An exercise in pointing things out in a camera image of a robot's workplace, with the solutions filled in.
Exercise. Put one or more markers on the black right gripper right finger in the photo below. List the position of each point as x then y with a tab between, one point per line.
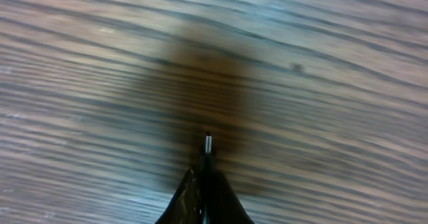
223	206

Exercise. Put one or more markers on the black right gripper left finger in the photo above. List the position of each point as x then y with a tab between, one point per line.
185	205

